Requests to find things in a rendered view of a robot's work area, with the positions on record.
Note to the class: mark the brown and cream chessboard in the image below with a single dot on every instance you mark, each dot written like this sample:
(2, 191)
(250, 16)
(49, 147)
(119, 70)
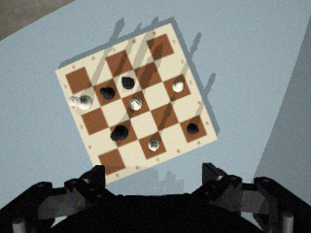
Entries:
(155, 61)

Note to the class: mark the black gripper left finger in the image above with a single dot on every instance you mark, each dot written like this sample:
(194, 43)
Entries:
(20, 215)

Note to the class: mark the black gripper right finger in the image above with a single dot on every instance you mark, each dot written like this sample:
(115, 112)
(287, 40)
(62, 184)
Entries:
(274, 208)

